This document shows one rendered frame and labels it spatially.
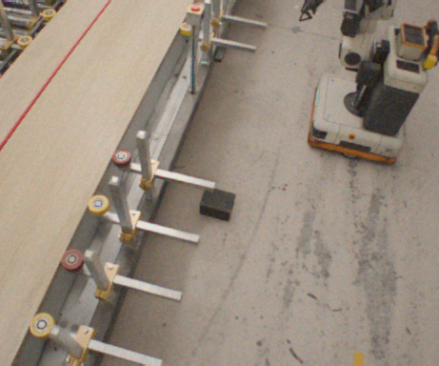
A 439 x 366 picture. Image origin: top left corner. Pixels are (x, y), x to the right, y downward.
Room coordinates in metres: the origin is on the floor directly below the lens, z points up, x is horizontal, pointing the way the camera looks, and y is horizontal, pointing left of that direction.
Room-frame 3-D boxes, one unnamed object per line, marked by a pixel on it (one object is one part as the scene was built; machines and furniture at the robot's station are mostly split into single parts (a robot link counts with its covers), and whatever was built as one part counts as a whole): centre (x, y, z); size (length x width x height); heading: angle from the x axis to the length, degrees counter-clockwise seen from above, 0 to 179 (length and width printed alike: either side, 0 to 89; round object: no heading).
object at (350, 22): (2.29, -0.70, 0.99); 0.28 x 0.16 x 0.22; 171
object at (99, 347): (0.28, 0.34, 0.81); 0.43 x 0.03 x 0.04; 82
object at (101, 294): (0.52, 0.38, 0.81); 0.14 x 0.06 x 0.05; 172
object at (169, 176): (1.02, 0.24, 0.83); 0.43 x 0.03 x 0.04; 82
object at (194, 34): (1.72, 0.20, 0.93); 0.05 x 0.05 x 0.45; 82
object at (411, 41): (2.23, -1.10, 0.87); 0.23 x 0.15 x 0.11; 171
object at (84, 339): (0.27, 0.41, 0.81); 0.14 x 0.06 x 0.05; 172
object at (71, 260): (0.56, 0.50, 0.85); 0.08 x 0.08 x 0.11
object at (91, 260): (0.50, 0.38, 0.87); 0.04 x 0.04 x 0.48; 82
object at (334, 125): (2.25, -0.99, 0.16); 0.67 x 0.64 x 0.25; 81
